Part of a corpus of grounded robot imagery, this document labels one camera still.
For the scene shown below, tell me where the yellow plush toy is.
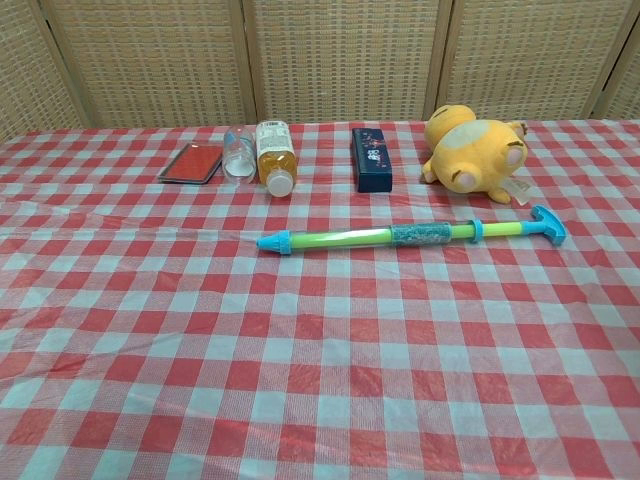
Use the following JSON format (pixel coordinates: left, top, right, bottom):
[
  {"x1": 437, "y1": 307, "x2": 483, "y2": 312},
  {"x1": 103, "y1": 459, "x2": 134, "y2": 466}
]
[{"x1": 419, "y1": 103, "x2": 532, "y2": 207}]

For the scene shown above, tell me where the clear empty plastic bottle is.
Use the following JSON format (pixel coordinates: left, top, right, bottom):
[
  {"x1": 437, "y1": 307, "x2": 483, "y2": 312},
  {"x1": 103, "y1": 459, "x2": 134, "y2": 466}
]
[{"x1": 221, "y1": 125, "x2": 258, "y2": 186}]

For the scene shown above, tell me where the red white checkered tablecloth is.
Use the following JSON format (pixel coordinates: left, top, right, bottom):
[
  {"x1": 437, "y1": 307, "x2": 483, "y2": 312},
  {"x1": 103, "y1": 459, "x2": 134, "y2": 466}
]
[{"x1": 0, "y1": 118, "x2": 640, "y2": 480}]

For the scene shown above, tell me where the woven wooden folding screen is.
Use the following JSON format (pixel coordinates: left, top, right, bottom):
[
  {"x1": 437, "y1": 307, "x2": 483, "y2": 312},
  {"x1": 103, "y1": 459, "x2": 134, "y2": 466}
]
[{"x1": 0, "y1": 0, "x2": 640, "y2": 146}]

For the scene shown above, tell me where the red flat card case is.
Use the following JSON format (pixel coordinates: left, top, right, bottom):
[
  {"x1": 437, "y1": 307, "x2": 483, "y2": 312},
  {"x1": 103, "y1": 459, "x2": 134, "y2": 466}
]
[{"x1": 157, "y1": 142, "x2": 223, "y2": 187}]

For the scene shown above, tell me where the dark blue rectangular box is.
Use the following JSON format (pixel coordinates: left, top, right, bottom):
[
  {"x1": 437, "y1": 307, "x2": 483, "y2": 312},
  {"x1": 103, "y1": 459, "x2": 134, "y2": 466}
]
[{"x1": 351, "y1": 127, "x2": 394, "y2": 194}]

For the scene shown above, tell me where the orange drink bottle white cap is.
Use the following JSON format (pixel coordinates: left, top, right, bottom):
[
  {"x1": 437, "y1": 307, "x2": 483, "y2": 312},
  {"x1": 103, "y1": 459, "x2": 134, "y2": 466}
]
[{"x1": 255, "y1": 120, "x2": 300, "y2": 199}]

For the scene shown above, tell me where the green blue water squirter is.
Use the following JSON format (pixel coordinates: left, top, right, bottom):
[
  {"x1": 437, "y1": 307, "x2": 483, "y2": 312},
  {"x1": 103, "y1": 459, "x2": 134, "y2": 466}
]
[{"x1": 256, "y1": 204, "x2": 569, "y2": 260}]

